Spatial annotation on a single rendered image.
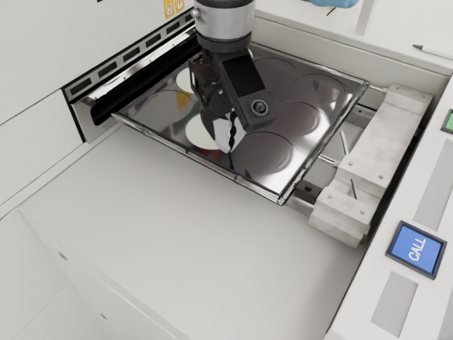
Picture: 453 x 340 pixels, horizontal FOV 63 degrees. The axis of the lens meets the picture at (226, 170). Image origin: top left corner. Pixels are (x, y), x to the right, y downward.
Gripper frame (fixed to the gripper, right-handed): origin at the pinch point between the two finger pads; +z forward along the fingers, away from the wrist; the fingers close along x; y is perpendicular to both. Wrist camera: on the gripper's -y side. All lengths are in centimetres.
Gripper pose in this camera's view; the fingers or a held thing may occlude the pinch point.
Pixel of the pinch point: (230, 149)
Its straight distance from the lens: 61.4
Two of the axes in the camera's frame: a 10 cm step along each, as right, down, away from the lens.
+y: -4.3, -6.8, 6.0
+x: -9.0, 3.2, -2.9
